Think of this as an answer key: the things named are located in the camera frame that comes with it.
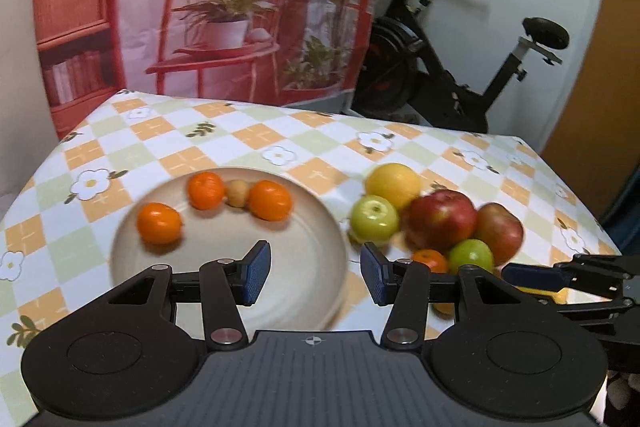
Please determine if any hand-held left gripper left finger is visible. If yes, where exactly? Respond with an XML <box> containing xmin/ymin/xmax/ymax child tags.
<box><xmin>105</xmin><ymin>241</ymin><xmax>273</xmax><ymax>352</ymax></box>

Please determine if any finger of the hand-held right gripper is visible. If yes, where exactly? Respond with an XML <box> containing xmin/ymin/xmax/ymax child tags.
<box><xmin>501</xmin><ymin>254</ymin><xmax>640</xmax><ymax>294</ymax></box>
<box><xmin>550</xmin><ymin>294</ymin><xmax>640</xmax><ymax>343</ymax></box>

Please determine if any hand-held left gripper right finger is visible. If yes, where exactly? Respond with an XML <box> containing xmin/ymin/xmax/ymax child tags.
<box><xmin>360</xmin><ymin>242</ymin><xmax>531</xmax><ymax>352</ymax></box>

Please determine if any beige round plate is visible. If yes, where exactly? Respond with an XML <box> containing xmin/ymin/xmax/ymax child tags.
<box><xmin>109</xmin><ymin>167</ymin><xmax>349</xmax><ymax>333</ymax></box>

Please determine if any green apple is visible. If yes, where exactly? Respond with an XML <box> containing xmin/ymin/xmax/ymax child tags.
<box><xmin>448</xmin><ymin>238</ymin><xmax>495</xmax><ymax>273</ymax></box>
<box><xmin>348</xmin><ymin>195</ymin><xmax>401</xmax><ymax>243</ymax></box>

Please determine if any small orange tangerine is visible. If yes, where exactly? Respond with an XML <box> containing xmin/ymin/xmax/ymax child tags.
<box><xmin>187</xmin><ymin>172</ymin><xmax>226</xmax><ymax>211</ymax></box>
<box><xmin>412</xmin><ymin>248</ymin><xmax>449</xmax><ymax>275</ymax></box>
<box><xmin>136</xmin><ymin>203</ymin><xmax>182</xmax><ymax>245</ymax></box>
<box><xmin>248</xmin><ymin>180</ymin><xmax>293</xmax><ymax>222</ymax></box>

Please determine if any small tan round fruit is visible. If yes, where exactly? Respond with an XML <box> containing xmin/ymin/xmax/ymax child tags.
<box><xmin>225</xmin><ymin>179</ymin><xmax>251</xmax><ymax>208</ymax></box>

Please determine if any red apple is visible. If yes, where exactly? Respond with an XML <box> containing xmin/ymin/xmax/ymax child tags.
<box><xmin>475</xmin><ymin>202</ymin><xmax>524</xmax><ymax>267</ymax></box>
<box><xmin>402</xmin><ymin>189</ymin><xmax>478</xmax><ymax>254</ymax></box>

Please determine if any large yellow orange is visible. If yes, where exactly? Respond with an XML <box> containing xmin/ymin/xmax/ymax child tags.
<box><xmin>364</xmin><ymin>163</ymin><xmax>423</xmax><ymax>210</ymax></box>

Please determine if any checkered floral tablecloth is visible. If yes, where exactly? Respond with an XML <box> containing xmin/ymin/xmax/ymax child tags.
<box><xmin>0</xmin><ymin>88</ymin><xmax>623</xmax><ymax>427</ymax></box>

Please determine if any brown wooden door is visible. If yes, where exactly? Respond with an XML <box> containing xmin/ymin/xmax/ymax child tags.
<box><xmin>542</xmin><ymin>0</ymin><xmax>640</xmax><ymax>218</ymax></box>

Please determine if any black exercise bike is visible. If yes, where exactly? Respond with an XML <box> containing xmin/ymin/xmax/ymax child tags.
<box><xmin>350</xmin><ymin>0</ymin><xmax>571</xmax><ymax>135</ymax></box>

